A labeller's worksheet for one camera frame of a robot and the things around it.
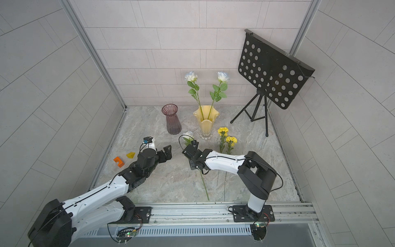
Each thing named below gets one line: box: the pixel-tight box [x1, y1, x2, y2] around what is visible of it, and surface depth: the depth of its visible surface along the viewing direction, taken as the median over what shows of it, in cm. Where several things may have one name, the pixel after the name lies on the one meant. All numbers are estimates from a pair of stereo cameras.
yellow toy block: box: [126, 151, 136, 159], surface depth 91 cm
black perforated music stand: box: [229, 28, 316, 138], surface depth 75 cm
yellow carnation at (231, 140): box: [225, 136, 238, 155], surface depth 95 cm
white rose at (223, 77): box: [207, 71, 231, 120], surface depth 86 cm
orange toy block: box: [113, 156, 125, 168], surface depth 88 cm
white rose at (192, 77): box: [184, 71, 205, 121], surface depth 86 cm
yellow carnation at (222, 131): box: [217, 126, 229, 154], surface depth 101 cm
